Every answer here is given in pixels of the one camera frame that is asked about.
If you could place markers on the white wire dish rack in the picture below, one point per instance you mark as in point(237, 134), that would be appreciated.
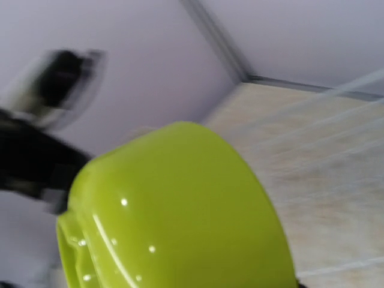
point(319, 155)

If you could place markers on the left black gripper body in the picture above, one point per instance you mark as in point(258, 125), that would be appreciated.
point(37, 165)

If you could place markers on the lime green bowl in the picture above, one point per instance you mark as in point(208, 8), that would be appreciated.
point(177, 207)

